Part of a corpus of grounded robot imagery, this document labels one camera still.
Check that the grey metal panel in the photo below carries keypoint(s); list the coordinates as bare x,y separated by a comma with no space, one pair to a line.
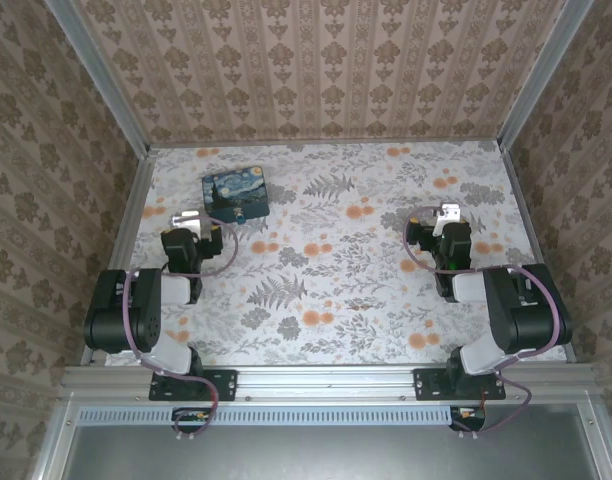
326,455

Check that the aluminium rear rail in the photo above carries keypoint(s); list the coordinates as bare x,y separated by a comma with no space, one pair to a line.
326,142

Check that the aluminium frame post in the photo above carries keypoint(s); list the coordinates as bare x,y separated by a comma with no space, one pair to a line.
541,75
101,75

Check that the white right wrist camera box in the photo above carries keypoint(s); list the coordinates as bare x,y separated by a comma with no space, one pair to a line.
448,212

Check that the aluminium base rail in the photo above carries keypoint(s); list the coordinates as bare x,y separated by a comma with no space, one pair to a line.
326,382

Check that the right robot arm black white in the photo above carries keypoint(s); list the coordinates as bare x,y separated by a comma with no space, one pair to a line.
521,310

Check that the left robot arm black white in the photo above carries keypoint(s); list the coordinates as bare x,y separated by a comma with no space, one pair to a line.
141,310

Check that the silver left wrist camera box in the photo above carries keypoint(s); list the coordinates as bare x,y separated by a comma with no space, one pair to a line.
188,219

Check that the starry night painted box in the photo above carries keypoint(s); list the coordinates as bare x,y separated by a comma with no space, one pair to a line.
236,190

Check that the aluminium side rail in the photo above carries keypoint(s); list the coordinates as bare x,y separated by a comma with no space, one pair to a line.
128,235
528,215

